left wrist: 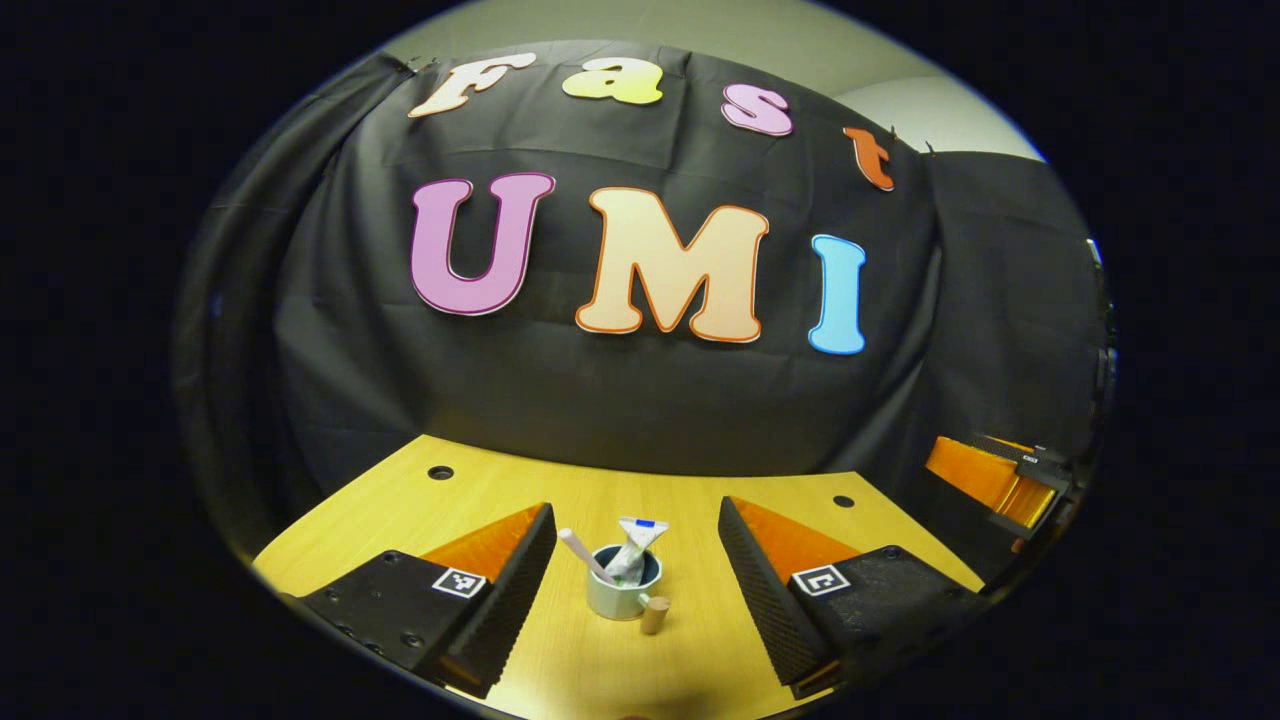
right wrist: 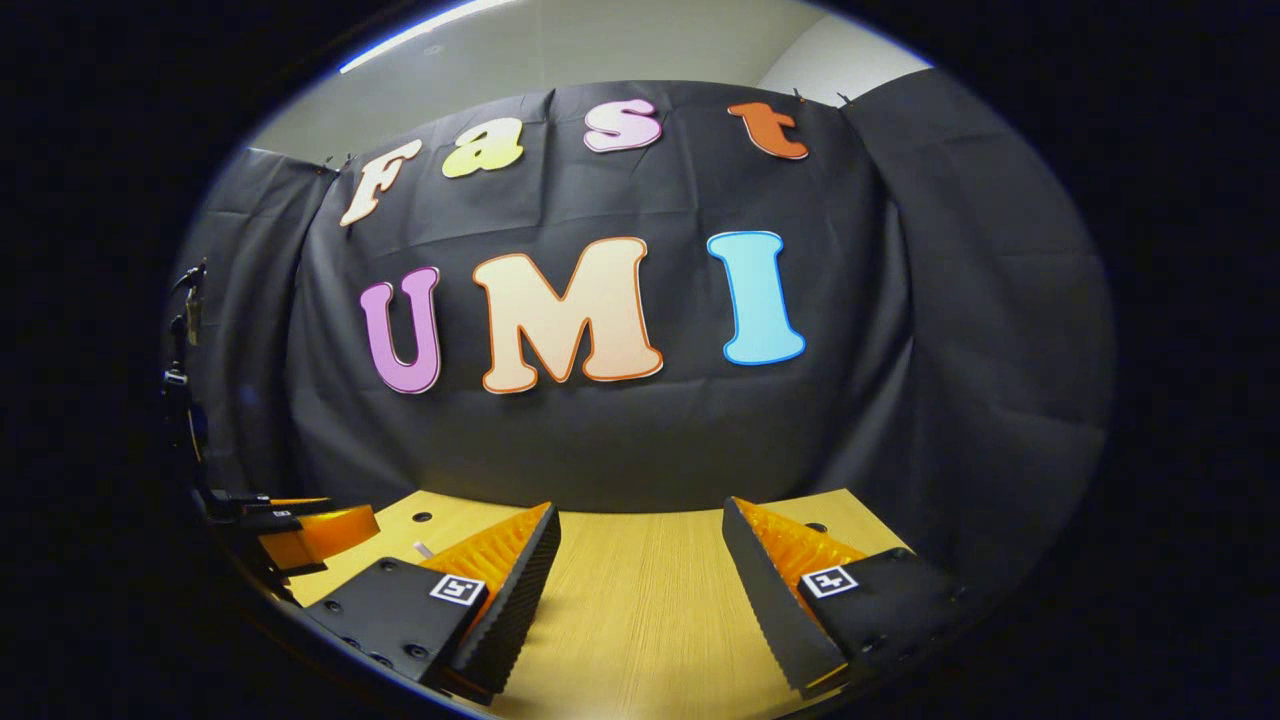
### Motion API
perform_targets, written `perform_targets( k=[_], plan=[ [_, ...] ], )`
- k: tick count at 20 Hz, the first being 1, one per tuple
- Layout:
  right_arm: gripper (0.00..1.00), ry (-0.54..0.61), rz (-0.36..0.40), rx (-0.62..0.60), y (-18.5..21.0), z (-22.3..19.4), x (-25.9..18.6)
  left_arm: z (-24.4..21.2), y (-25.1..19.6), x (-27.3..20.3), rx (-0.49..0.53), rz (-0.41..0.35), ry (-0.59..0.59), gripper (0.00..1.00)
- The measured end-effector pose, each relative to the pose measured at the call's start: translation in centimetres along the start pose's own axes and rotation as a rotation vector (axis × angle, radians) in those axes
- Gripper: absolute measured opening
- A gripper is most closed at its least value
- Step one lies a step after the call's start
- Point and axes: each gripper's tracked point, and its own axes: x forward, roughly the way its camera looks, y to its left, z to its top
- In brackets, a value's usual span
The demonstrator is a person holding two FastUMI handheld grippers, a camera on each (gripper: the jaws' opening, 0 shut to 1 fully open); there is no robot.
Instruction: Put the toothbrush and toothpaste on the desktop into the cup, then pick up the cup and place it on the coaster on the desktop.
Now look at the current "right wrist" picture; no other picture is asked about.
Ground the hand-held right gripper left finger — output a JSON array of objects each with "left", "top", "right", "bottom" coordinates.
[{"left": 303, "top": 501, "right": 563, "bottom": 702}]

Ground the black backdrop cloth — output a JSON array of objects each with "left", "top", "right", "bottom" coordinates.
[{"left": 170, "top": 70, "right": 1116, "bottom": 611}]

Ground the wooden desktop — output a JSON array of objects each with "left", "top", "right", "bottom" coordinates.
[{"left": 285, "top": 488, "right": 911, "bottom": 719}]

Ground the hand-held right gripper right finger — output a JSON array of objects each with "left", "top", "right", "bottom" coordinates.
[{"left": 721, "top": 496, "right": 968, "bottom": 700}]

